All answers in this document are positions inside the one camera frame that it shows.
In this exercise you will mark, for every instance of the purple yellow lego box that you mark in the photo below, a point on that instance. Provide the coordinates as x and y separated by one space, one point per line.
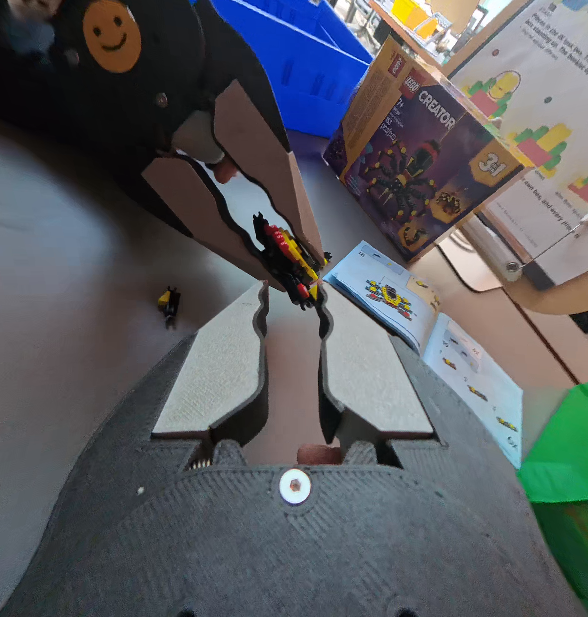
419 159

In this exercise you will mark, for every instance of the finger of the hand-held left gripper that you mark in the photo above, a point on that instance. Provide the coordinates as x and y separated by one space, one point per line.
260 154
193 202

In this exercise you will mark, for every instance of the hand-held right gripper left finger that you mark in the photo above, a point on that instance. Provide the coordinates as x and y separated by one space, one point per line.
217 381

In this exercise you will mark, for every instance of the instruction sheet on wooden board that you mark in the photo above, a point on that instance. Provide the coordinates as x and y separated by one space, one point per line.
472 274

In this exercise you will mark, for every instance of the white printed instruction sheet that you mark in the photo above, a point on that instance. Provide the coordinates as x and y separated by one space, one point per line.
540 58

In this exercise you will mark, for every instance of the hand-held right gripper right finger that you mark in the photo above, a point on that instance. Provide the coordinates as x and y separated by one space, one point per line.
371 381

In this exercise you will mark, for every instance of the green plastic bin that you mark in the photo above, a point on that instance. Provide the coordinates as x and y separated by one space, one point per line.
564 458

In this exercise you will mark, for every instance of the person's left hand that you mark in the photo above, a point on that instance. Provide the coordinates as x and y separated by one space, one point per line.
225 171

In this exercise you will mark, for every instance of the blue plastic bin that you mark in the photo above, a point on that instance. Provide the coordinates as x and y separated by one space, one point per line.
313 72

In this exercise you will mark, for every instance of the black yellow red lego model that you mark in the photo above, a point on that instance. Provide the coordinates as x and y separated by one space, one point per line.
287 260

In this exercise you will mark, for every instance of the light blue instruction booklet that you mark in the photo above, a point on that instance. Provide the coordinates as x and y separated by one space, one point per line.
477 381

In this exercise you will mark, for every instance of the short black yellow lego piece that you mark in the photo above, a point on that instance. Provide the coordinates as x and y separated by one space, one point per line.
169 301

